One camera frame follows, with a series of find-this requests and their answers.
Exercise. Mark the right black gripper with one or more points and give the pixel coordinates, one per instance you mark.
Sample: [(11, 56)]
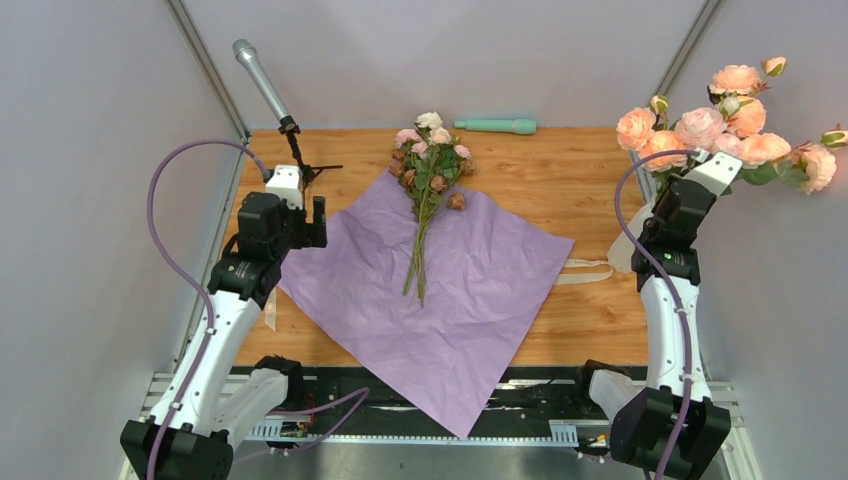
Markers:
[(710, 201)]

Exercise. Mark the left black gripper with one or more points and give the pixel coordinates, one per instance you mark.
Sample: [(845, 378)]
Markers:
[(312, 234)]

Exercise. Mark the pink flower bouquet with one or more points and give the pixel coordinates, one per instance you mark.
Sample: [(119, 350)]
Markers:
[(428, 161)]

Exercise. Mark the pink and purple wrapping paper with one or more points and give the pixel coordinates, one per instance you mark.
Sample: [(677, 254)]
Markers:
[(444, 344)]

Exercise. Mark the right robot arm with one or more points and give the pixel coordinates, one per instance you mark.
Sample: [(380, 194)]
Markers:
[(671, 426)]

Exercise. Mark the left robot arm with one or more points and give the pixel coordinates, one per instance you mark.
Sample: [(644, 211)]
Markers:
[(193, 432)]

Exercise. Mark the white ribbed vase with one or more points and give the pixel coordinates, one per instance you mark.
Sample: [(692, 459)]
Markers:
[(619, 254)]

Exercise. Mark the peach artificial roses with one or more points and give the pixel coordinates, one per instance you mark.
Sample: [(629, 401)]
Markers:
[(734, 91)]

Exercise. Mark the silver microphone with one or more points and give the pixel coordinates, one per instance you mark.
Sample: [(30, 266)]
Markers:
[(247, 56)]

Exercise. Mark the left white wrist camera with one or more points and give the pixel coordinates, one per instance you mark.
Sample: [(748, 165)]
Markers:
[(287, 184)]

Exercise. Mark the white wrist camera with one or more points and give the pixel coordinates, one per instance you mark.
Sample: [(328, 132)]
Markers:
[(287, 184), (714, 171)]

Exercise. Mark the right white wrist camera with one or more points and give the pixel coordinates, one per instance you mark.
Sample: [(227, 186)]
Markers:
[(714, 171)]

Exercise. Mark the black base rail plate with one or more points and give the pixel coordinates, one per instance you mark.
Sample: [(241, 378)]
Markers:
[(524, 398)]

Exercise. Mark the teal cylindrical handle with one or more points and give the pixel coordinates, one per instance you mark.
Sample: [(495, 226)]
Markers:
[(519, 126)]

